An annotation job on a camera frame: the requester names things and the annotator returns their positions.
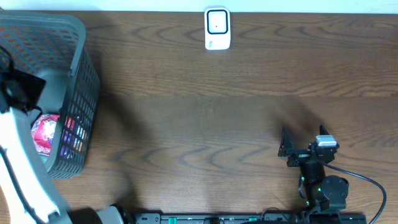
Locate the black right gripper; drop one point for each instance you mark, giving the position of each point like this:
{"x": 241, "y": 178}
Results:
{"x": 286, "y": 150}

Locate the red purple snack pack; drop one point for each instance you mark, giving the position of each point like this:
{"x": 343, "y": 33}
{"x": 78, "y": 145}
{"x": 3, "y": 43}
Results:
{"x": 43, "y": 132}

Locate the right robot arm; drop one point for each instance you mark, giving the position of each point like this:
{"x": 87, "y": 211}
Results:
{"x": 325, "y": 194}

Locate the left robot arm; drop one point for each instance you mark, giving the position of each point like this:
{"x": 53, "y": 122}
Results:
{"x": 30, "y": 194}

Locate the grey plastic shopping basket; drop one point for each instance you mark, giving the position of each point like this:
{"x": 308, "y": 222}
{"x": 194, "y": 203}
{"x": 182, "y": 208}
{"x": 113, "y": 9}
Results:
{"x": 52, "y": 47}

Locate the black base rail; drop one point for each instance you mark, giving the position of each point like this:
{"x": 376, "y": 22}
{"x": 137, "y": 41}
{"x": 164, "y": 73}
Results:
{"x": 270, "y": 217}

